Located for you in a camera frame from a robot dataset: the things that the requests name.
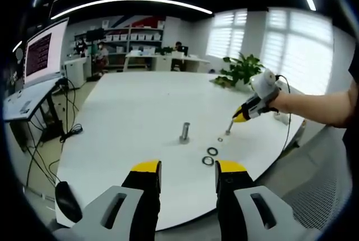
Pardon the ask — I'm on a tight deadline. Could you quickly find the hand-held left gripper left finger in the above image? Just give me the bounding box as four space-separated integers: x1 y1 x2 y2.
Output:
52 159 163 241

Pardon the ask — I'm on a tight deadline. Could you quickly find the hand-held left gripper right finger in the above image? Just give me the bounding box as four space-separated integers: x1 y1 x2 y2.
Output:
214 159 319 241

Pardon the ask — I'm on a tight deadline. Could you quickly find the thick threaded stud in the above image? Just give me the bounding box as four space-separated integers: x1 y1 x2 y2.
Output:
179 122 191 144

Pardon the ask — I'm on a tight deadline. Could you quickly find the person's right hand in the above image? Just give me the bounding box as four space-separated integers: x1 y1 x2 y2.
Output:
270 91 293 114

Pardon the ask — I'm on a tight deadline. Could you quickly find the potted green plant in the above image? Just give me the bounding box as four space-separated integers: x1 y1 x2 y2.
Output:
214 52 266 89

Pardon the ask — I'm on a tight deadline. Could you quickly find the wide white window blind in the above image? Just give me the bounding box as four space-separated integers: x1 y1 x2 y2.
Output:
262 8 334 95

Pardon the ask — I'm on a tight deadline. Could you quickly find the narrow white window blind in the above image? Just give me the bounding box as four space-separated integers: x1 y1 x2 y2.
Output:
206 10 249 59

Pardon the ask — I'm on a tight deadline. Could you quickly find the black computer mouse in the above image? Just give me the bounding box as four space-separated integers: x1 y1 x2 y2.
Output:
54 180 84 224

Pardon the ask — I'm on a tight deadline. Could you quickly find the grey mesh office chair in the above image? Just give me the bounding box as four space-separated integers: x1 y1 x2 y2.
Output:
254 128 356 241

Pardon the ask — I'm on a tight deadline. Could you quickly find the person's dark shirt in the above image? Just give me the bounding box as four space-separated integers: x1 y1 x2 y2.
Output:
347 66 359 104

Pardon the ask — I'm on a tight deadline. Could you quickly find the long white desk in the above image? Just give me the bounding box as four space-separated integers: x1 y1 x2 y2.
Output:
125 53 211 73

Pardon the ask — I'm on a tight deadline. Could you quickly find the shelf with white bins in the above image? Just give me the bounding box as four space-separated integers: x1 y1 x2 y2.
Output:
103 26 165 69

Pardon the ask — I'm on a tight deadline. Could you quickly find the white cabinet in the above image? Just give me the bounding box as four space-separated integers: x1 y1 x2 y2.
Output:
63 57 88 89

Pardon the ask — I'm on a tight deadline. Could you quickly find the black monitor on stand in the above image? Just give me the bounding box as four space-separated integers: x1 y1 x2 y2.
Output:
86 27 105 82

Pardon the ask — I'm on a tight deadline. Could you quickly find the open white laptop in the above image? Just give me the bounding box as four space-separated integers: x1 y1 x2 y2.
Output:
2 16 70 121

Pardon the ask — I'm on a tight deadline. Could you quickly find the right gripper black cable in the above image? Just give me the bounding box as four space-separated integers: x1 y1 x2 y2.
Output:
275 75 292 152

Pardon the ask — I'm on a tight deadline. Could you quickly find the black cable bundle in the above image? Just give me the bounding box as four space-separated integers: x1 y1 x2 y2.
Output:
59 78 84 143

